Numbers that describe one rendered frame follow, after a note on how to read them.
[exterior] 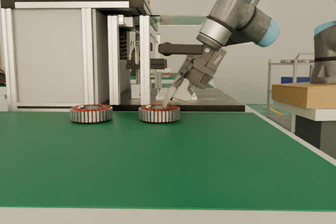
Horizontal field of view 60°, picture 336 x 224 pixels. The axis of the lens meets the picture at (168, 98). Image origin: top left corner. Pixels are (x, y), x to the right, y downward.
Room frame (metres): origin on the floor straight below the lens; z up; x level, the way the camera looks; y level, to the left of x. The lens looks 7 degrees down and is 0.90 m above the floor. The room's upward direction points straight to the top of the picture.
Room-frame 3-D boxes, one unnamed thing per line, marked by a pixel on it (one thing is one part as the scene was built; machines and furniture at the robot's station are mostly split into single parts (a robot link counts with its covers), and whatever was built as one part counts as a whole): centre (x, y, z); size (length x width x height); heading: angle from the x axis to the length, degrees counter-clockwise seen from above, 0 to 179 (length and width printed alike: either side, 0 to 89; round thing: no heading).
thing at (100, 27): (1.25, 0.22, 0.92); 0.66 x 0.01 x 0.30; 178
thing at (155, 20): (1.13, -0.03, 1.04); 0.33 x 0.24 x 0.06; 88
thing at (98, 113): (0.78, 0.21, 0.77); 0.11 x 0.11 x 0.04
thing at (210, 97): (1.25, -0.02, 0.76); 0.64 x 0.47 x 0.02; 178
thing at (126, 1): (1.25, 0.28, 1.09); 0.68 x 0.44 x 0.05; 178
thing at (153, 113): (0.78, 0.02, 0.77); 0.11 x 0.11 x 0.04
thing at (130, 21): (1.05, 0.14, 1.05); 0.06 x 0.04 x 0.04; 178
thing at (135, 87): (1.13, 0.11, 0.80); 0.08 x 0.05 x 0.06; 178
